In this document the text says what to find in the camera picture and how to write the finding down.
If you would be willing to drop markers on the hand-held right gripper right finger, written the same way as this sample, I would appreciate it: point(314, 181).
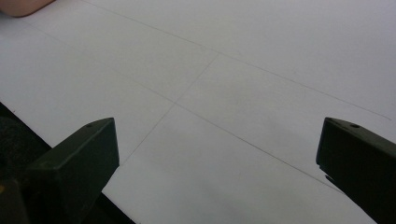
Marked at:
point(364, 165)

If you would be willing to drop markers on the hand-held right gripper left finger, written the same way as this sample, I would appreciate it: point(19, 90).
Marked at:
point(74, 165)

